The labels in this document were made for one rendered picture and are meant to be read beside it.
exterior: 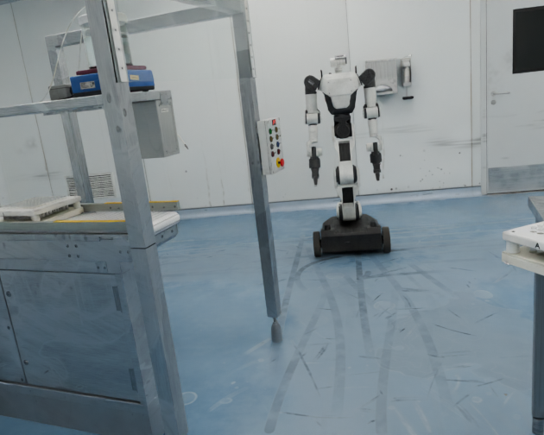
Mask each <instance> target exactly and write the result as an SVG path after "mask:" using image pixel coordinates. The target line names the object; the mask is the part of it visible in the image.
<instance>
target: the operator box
mask: <svg viewBox="0 0 544 435"><path fill-rule="evenodd" d="M273 119H275V121H276V125H273V126H272V120H273ZM275 127H277V128H279V129H278V132H277V133H275V131H274V129H275ZM269 129H272V134H271V135H270V134H269ZM256 132H257V134H258V135H259V143H260V151H261V159H262V163H261V168H262V169H263V175H272V174H275V173H277V172H279V171H281V170H282V169H284V168H285V167H284V166H283V167H282V166H280V167H279V168H278V167H277V165H276V159H277V157H279V158H280V159H281V158H282V159H283V151H282V142H281V125H280V118H279V117H273V118H268V119H264V120H261V121H257V128H256ZM276 134H278V135H279V139H278V140H276V139H275V135H276ZM270 136H272V137H273V138H274V139H273V141H272V142H270V140H269V137H270ZM276 142H279V143H280V146H279V148H278V147H277V146H276ZM271 143H273V145H274V148H273V149H272V150H271V148H270V144H271ZM277 149H280V154H277ZM271 151H274V153H275V152H276V153H275V156H274V157H272V156H271Z"/></svg>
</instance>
